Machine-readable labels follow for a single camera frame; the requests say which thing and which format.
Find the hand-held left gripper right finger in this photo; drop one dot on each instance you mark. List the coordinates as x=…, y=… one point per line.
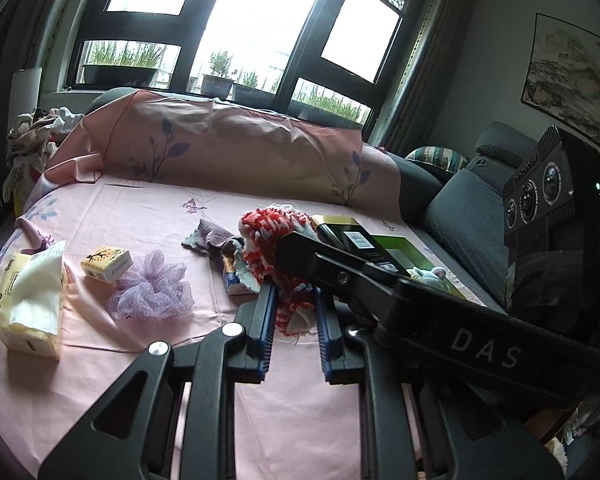
x=325, y=340

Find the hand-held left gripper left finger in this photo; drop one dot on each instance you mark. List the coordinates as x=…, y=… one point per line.
x=267, y=330

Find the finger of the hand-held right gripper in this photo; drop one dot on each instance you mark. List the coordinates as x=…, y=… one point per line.
x=330, y=260

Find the black tea box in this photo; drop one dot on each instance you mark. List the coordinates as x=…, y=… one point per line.
x=360, y=242

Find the red white knitted cloth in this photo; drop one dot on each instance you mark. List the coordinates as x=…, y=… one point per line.
x=260, y=232

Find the green box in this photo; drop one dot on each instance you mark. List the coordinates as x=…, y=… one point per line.
x=410, y=247

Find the blue plush elephant toy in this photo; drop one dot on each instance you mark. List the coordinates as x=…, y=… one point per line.
x=430, y=275

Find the purple cloth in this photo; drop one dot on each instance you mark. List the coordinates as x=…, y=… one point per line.
x=210, y=235

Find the purple mesh bath pouf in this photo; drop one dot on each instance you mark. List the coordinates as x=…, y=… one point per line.
x=150, y=290

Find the small yellow tissue pack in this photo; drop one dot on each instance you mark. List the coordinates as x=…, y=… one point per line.
x=105, y=262

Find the blue orange packet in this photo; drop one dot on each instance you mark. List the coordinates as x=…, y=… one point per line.
x=237, y=280

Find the striped cushion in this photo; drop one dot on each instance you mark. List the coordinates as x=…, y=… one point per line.
x=440, y=157

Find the grey plant pot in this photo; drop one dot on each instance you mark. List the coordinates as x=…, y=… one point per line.
x=217, y=85

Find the black framed window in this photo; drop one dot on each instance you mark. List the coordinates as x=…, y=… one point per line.
x=290, y=50

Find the grey curtain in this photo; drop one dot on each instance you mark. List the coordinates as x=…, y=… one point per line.
x=425, y=50
x=10, y=35

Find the large yellow tissue pack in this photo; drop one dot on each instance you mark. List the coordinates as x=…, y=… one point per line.
x=25, y=305

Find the framed landscape painting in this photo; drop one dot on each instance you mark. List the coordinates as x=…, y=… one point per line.
x=565, y=80

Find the pile of clothes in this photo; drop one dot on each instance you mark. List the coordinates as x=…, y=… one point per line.
x=30, y=140

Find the white lampshade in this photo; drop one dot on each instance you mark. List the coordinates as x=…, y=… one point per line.
x=26, y=87

